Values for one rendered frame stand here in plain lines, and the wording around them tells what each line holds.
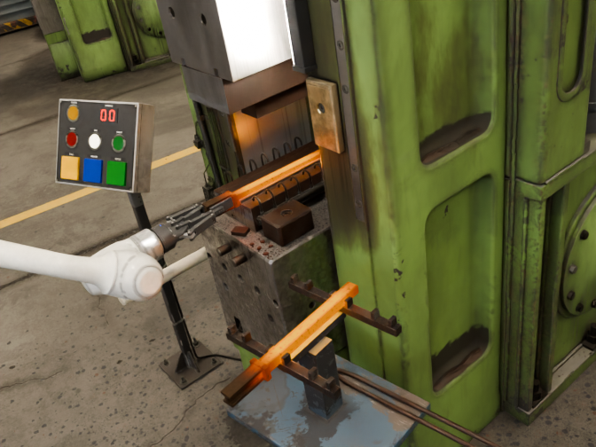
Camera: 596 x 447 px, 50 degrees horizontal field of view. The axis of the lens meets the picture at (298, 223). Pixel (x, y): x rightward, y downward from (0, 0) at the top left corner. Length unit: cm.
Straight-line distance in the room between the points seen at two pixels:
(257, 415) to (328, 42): 89
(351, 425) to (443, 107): 79
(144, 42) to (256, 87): 499
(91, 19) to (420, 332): 531
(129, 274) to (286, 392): 50
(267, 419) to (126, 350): 148
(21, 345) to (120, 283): 184
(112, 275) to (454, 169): 85
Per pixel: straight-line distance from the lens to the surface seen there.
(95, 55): 661
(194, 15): 161
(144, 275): 146
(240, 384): 131
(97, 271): 149
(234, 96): 162
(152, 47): 664
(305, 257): 174
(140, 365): 289
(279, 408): 162
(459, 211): 182
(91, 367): 299
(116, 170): 210
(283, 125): 208
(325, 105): 150
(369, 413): 157
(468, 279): 199
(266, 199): 178
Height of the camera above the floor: 187
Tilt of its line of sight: 32 degrees down
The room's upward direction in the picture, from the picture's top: 10 degrees counter-clockwise
